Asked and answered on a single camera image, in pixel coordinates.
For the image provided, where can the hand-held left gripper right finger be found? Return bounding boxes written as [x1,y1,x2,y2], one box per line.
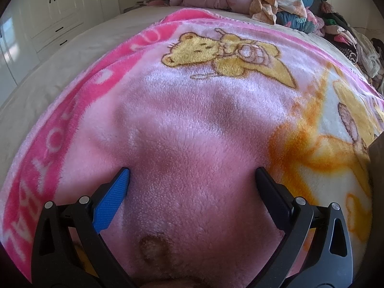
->
[255,166,353,288]

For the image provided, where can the pink bear printed blanket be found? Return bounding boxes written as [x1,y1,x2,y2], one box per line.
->
[0,7,384,288]

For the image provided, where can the blue floral quilt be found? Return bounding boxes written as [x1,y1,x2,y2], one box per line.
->
[201,0,327,35]

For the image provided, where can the brown cardboard box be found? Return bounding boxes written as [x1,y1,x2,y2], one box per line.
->
[368,136,384,192]

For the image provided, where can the pile of clothes on bed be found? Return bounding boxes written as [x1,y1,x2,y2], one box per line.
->
[0,4,369,111]

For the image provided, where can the cream wardrobe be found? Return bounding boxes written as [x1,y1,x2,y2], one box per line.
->
[0,0,150,87]

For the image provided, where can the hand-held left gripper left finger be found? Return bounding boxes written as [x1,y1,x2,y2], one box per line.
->
[31,166,131,288]

